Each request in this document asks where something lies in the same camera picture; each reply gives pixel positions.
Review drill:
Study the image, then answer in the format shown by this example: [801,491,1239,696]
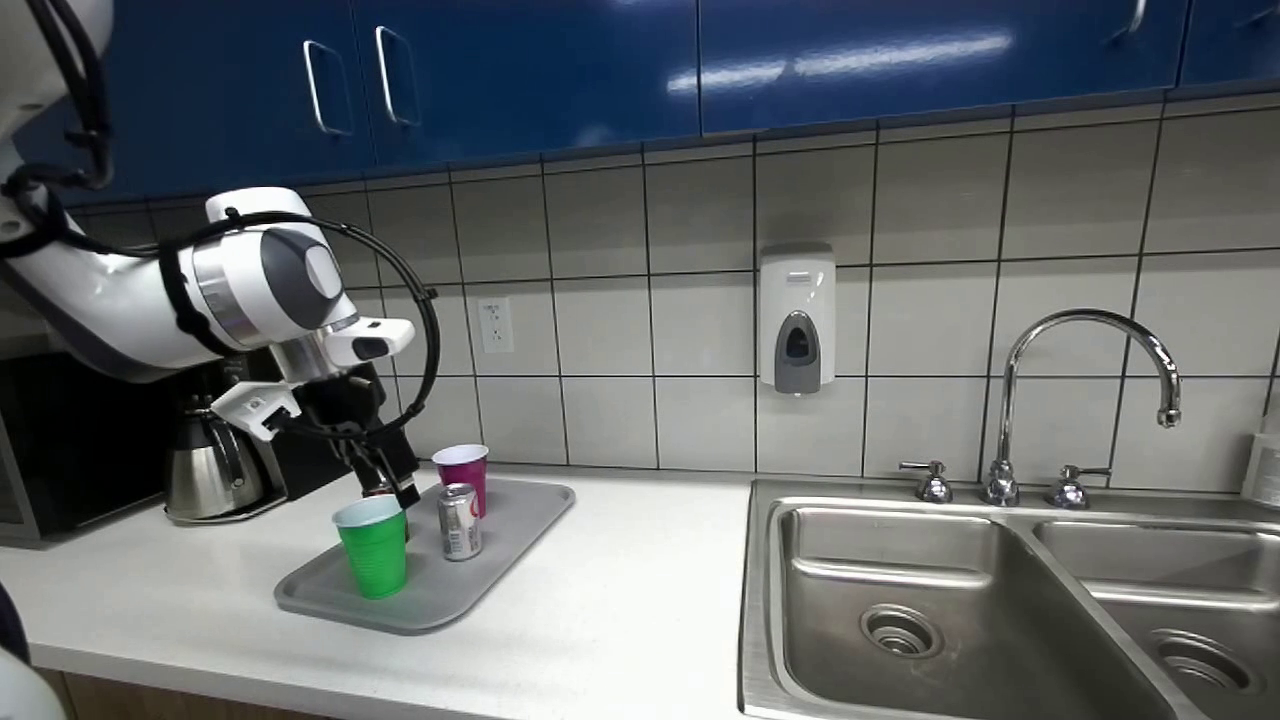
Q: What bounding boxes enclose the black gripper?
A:
[292,373,425,512]

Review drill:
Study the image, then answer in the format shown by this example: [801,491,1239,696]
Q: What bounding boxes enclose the green plastic cup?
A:
[333,491,415,603]

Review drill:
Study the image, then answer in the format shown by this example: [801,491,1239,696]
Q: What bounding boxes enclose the purple plastic cup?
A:
[428,439,496,520]

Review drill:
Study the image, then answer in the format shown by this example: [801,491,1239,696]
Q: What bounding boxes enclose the grey plastic tray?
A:
[273,470,579,638]

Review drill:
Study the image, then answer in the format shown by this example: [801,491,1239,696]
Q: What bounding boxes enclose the silver soda can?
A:
[436,480,488,563]

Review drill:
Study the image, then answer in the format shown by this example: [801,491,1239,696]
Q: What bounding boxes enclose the steel coffee carafe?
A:
[161,403,292,528]

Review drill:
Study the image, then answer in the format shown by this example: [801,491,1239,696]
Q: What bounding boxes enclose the black microwave oven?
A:
[0,347,184,552]

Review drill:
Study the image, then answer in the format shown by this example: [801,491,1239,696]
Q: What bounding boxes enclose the stainless steel double sink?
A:
[737,475,1280,720]

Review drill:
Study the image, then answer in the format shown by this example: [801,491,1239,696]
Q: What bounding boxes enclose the chrome gooseneck faucet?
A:
[981,303,1187,512]

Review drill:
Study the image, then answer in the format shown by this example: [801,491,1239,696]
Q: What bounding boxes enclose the white soap bottle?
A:
[1239,418,1280,512]

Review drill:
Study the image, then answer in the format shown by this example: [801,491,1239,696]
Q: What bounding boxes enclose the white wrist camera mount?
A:
[203,377,304,443]

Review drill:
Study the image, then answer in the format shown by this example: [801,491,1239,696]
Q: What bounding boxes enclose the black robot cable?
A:
[326,215,445,436]

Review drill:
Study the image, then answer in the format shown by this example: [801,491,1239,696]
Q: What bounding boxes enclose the white wall outlet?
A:
[472,293,521,358]

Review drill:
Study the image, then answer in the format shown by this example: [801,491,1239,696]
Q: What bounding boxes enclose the silver wall cabinet handle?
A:
[1112,0,1153,51]
[299,36,353,138]
[373,18,425,131]

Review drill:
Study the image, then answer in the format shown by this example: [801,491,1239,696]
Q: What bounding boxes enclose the white wall soap dispenser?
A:
[756,245,841,394]

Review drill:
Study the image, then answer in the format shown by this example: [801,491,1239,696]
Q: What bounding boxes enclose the blue wall cabinets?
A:
[54,0,1280,202]

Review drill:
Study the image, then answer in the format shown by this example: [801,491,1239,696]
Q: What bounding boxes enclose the chrome faucet tap handle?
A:
[1050,458,1115,512]
[896,455,956,509]

